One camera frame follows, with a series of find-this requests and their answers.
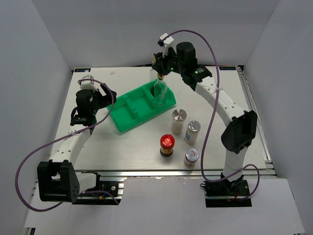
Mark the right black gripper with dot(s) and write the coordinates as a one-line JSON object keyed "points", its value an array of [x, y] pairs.
{"points": [[159, 65]]}

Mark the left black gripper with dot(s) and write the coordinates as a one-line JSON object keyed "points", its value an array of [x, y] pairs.
{"points": [[106, 100]]}

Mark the right blue table label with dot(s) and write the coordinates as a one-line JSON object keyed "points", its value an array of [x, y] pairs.
{"points": [[228, 68]]}

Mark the red lid dark sauce jar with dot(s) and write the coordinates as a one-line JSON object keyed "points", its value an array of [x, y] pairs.
{"points": [[167, 143]]}

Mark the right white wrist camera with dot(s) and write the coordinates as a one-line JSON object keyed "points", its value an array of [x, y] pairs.
{"points": [[166, 42]]}

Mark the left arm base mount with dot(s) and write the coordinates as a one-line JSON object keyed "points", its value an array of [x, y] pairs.
{"points": [[107, 191]]}

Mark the glass bottle with dark bottom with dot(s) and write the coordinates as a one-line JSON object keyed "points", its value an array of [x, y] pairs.
{"points": [[153, 78]]}

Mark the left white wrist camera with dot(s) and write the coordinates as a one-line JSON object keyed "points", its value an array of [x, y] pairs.
{"points": [[87, 83]]}

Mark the small red label spice jar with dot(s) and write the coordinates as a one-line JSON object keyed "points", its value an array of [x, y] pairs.
{"points": [[191, 157]]}

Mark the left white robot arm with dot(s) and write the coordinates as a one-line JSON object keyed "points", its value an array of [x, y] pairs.
{"points": [[57, 179]]}

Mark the blue table label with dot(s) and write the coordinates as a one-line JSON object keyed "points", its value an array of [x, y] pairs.
{"points": [[228, 68], [82, 69]]}

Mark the right aluminium table rail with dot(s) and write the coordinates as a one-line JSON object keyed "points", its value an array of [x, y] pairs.
{"points": [[260, 135]]}

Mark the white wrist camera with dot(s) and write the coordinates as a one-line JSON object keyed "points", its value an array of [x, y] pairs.
{"points": [[166, 42], [87, 83]]}

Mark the glass bottle gold black pourer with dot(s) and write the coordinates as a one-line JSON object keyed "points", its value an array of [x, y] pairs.
{"points": [[160, 89]]}

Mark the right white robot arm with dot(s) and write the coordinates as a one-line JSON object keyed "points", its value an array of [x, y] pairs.
{"points": [[240, 125]]}

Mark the jar with flat silver lid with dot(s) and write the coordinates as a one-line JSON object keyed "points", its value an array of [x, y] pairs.
{"points": [[178, 118]]}

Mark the green three-compartment bin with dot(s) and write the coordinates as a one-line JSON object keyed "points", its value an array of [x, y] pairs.
{"points": [[138, 106]]}

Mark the front aluminium table rail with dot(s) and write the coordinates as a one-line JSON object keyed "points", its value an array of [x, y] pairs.
{"points": [[178, 173]]}

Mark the blue label silver lid shaker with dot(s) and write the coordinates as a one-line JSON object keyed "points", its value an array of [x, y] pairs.
{"points": [[192, 132]]}

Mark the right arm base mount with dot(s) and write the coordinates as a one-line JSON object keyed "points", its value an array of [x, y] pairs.
{"points": [[216, 196]]}

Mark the left blue table label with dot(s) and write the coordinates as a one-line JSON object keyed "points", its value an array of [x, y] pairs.
{"points": [[82, 69]]}

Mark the aluminium table rail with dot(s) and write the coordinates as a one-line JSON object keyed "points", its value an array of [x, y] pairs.
{"points": [[260, 135], [178, 173]]}

